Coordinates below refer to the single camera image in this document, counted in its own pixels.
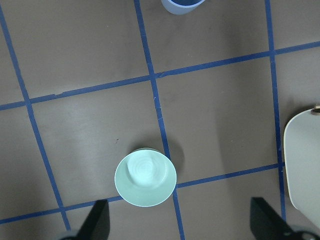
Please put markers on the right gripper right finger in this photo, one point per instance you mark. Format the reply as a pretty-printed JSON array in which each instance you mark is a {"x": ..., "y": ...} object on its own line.
[{"x": 265, "y": 223}]

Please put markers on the cream toaster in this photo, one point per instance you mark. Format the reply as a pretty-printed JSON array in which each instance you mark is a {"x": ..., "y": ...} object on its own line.
[{"x": 301, "y": 146}]

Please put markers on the blue cup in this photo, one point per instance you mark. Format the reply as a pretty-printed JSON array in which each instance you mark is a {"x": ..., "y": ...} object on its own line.
[{"x": 181, "y": 7}]

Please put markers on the mint green bowl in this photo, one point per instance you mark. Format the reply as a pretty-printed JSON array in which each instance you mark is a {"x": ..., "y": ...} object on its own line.
[{"x": 145, "y": 177}]

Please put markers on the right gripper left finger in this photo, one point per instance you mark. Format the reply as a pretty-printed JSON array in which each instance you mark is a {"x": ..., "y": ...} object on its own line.
[{"x": 97, "y": 224}]

